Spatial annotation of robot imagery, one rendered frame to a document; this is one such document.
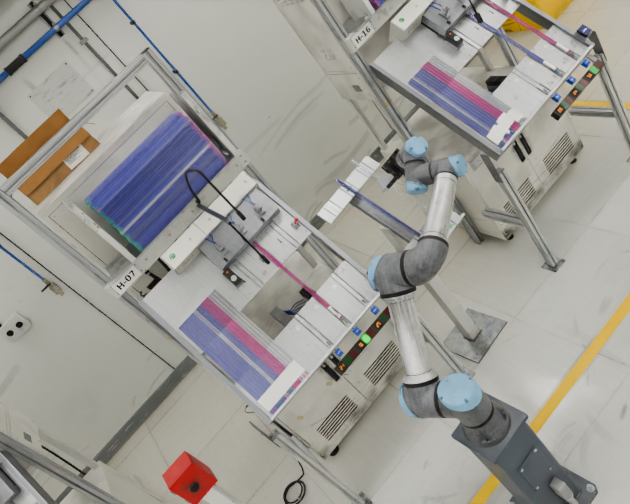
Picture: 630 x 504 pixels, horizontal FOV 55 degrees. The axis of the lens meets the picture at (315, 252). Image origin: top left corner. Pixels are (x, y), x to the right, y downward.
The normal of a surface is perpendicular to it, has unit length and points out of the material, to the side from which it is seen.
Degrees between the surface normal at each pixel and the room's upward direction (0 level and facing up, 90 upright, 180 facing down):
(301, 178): 90
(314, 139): 90
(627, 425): 0
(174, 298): 48
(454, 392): 7
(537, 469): 90
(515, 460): 90
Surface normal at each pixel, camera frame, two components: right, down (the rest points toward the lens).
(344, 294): -0.03, -0.25
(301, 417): 0.49, 0.23
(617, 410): -0.58, -0.64
